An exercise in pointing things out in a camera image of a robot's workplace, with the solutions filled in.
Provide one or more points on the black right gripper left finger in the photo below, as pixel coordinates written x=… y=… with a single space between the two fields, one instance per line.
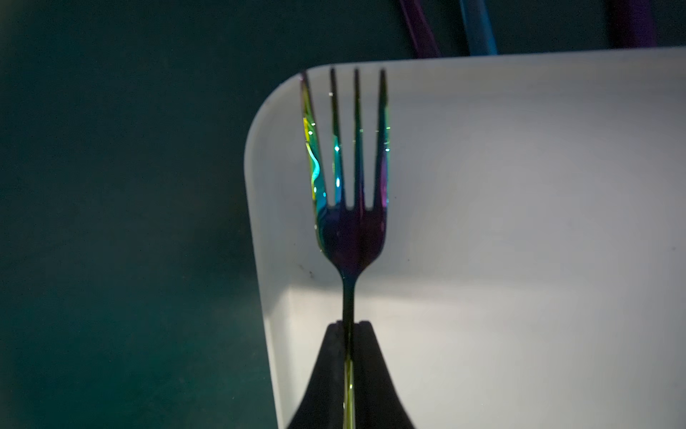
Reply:
x=322 y=406

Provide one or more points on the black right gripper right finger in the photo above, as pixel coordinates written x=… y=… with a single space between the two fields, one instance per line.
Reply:
x=377 y=403

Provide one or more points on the rainbow iridescent fork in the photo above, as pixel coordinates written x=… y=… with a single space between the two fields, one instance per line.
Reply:
x=351 y=238

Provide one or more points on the purple spoon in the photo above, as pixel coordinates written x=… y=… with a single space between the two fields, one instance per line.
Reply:
x=631 y=24
x=419 y=29

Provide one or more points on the blue iridescent fork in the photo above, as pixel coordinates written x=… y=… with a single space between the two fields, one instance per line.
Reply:
x=477 y=25

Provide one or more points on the white plastic tray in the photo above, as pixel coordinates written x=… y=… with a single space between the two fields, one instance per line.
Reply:
x=533 y=274

